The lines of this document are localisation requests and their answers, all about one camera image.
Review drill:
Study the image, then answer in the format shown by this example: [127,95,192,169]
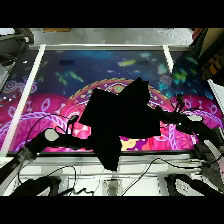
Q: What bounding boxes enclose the black cable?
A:
[120,156,205,197]
[16,164,101,197]
[24,113,71,150]

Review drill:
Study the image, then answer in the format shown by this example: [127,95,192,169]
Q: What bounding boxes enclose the black garment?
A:
[78,77,167,172]

